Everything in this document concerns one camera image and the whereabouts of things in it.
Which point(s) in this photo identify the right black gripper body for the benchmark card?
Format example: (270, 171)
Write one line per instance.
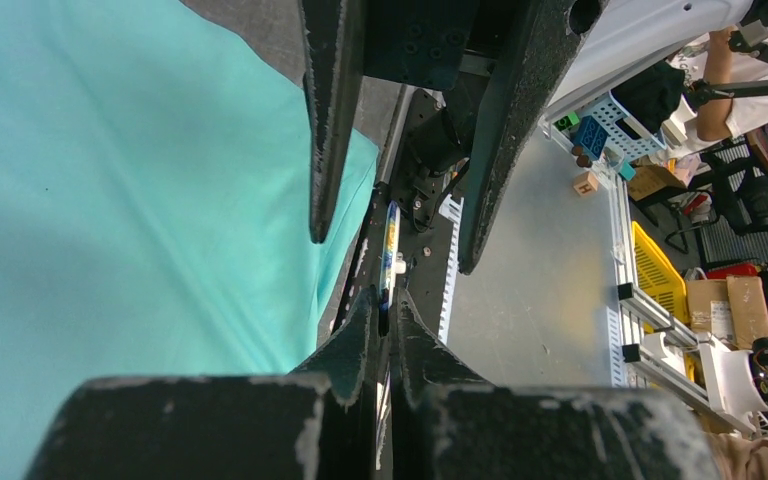
(431, 44)

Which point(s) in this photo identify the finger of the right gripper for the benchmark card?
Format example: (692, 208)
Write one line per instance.
(537, 43)
(333, 39)

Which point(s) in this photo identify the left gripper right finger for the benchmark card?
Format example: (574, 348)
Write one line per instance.
(451, 423)

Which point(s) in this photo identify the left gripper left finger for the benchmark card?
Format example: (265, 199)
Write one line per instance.
(316, 422)

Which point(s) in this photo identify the teal t-shirt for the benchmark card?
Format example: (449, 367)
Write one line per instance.
(154, 196)

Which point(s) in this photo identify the blue plastic basket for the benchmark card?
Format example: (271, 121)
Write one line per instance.
(627, 139)

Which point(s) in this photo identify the wooden letter cube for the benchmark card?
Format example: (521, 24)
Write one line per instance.
(586, 184)

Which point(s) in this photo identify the person in white shirt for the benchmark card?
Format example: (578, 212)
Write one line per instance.
(710, 59)

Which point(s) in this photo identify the yellow plastic crate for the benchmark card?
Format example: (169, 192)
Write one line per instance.
(657, 277)

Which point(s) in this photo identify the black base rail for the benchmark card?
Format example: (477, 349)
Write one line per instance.
(424, 161)

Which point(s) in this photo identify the white cable duct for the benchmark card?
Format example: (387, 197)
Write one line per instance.
(451, 210)

